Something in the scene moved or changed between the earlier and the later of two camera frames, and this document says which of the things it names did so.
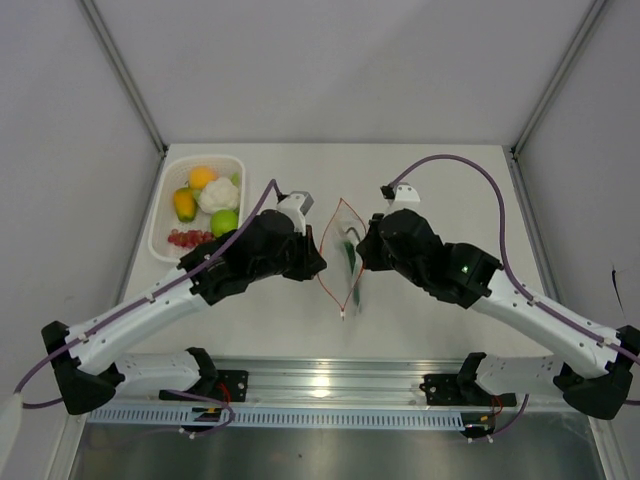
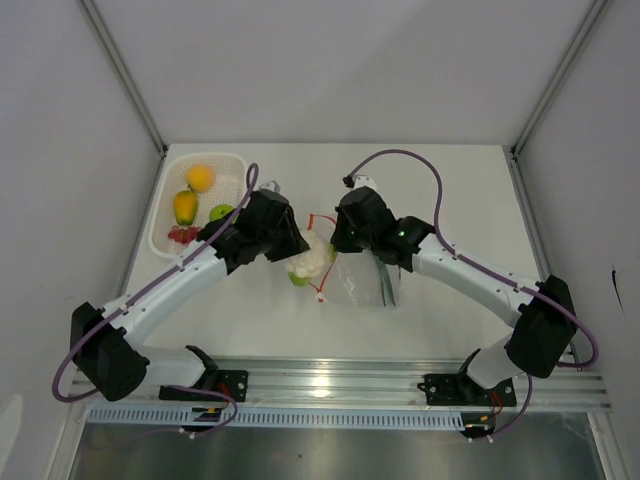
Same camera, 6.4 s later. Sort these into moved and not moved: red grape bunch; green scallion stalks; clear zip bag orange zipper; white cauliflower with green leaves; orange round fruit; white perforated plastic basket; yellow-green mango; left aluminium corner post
Moved: clear zip bag orange zipper; green scallion stalks; white cauliflower with green leaves
Not moved: yellow-green mango; orange round fruit; white perforated plastic basket; left aluminium corner post; red grape bunch
